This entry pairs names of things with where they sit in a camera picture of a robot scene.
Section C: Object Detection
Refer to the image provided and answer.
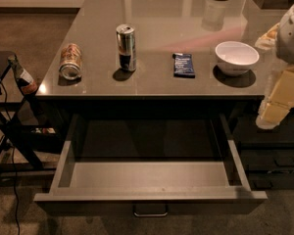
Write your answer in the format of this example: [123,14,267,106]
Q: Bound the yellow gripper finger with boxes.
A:
[256,101,290,129]
[269,70,294,109]

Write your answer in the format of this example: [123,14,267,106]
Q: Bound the silver blue redbull can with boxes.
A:
[116,24,136,72]

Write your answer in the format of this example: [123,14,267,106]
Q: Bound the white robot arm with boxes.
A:
[255,4,294,130]

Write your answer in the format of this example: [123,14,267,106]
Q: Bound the open grey top drawer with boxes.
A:
[34,116,267,216]

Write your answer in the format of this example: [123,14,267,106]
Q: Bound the orange soda can lying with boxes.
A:
[59,43,82,80]

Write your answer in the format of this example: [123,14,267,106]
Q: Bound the dark storage drawers unit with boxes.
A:
[230,101,294,190]

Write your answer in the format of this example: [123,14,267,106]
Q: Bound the white bowl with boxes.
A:
[215,41,260,76]

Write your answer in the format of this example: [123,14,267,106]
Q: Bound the blue snack bar wrapper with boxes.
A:
[172,53,195,78]

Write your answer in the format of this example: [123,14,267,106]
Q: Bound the glass bottle with label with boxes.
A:
[8,55,46,123]

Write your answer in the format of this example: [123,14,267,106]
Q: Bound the black side stand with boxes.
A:
[0,51,63,173]

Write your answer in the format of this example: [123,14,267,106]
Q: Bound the metal drawer handle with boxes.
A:
[133,204,169,217]

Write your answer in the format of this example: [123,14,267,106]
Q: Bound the black power cable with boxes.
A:
[0,78,22,235]

